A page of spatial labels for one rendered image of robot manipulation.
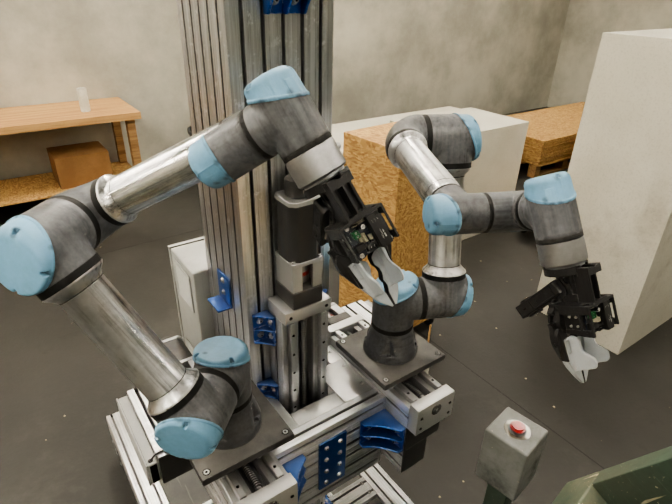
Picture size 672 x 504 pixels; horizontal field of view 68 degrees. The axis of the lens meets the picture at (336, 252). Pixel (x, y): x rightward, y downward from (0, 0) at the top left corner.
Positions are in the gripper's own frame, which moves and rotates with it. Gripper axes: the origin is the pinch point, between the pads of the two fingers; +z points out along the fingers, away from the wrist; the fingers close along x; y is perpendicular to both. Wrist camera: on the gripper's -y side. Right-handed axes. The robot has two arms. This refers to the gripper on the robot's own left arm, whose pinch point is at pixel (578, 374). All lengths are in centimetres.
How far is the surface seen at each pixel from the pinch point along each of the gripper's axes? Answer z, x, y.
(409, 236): -15, 95, -156
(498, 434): 28.3, 13.7, -37.5
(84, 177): -122, -21, -445
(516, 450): 31.3, 13.9, -32.7
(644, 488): 37.7, 24.2, -8.0
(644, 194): -5, 203, -90
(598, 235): 14, 202, -119
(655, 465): 31.0, 24.3, -4.5
